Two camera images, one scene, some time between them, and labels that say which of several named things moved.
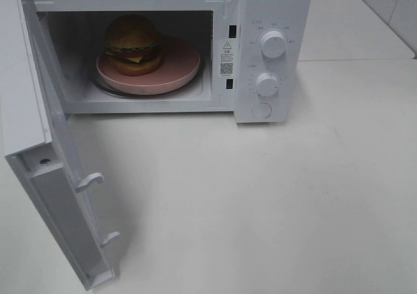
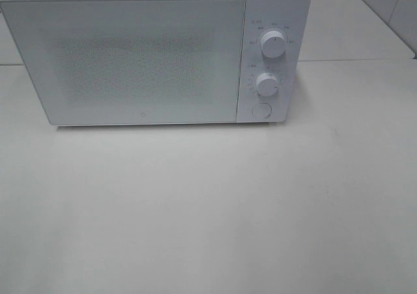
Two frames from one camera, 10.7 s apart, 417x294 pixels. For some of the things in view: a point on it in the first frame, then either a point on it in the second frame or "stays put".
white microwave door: x=36 y=138 to x=123 y=60
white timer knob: x=267 y=84 stays put
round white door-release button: x=261 y=110 stays put
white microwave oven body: x=172 y=47 stays put
